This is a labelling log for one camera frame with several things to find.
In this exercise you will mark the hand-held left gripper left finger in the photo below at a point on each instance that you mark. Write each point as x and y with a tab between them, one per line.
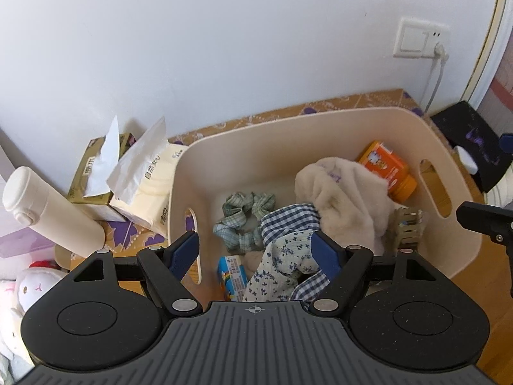
182	254

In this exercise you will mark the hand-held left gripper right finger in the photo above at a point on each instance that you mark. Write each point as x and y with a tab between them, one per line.
328	252

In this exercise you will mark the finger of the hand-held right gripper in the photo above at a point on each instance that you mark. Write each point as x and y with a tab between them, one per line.
487	218
507	142

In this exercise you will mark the beige fleece cloth purple embroidery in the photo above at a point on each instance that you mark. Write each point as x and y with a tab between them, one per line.
348	204

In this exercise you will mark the blue gingham cloth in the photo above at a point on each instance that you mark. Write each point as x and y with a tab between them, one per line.
288	218

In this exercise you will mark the blue tissue packet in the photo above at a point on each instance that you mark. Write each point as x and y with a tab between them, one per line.
232	276

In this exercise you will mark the green scrunchie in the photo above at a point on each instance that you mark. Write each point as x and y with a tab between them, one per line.
240	216

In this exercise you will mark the large beige fleece cloth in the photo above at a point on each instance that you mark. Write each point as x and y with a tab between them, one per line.
254	262

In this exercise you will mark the beige hair claw clip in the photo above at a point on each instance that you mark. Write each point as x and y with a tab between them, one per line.
408	224

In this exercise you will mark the orange bottle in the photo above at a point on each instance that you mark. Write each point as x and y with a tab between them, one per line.
386	172

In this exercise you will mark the beige plastic storage bin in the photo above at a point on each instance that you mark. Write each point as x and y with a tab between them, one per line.
408	128

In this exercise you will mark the white ribbed roll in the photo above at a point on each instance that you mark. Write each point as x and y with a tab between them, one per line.
501	196

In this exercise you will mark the black mouse pad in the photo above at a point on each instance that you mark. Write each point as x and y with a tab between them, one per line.
469	136

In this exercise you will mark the white mouse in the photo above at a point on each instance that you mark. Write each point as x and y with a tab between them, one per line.
467	160

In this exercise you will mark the white tissue pack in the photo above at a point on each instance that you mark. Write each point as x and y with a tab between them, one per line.
148	188

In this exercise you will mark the wooden desk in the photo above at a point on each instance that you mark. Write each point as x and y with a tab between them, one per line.
497	329

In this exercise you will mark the white thermos bottle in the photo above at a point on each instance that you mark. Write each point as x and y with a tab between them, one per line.
56	212

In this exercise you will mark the white plush doll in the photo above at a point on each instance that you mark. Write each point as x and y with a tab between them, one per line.
32	288

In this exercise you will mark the purple box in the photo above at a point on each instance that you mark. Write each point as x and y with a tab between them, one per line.
20	228

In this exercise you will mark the white wall socket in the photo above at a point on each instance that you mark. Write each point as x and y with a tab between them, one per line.
421	38

